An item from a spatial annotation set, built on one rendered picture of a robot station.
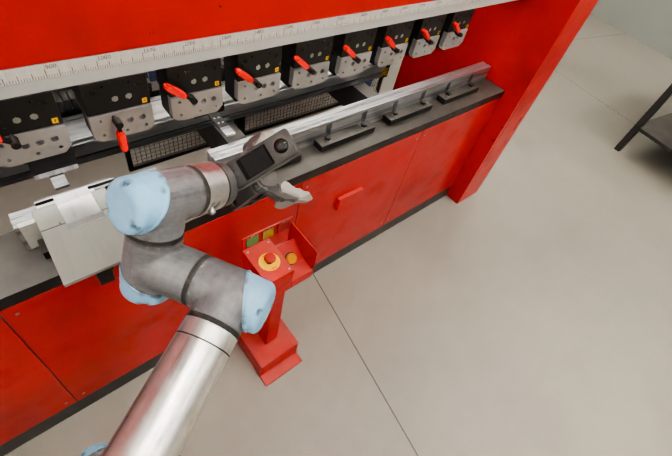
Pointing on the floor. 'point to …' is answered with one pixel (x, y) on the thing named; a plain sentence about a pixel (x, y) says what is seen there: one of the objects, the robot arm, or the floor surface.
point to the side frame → (518, 50)
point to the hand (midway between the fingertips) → (295, 163)
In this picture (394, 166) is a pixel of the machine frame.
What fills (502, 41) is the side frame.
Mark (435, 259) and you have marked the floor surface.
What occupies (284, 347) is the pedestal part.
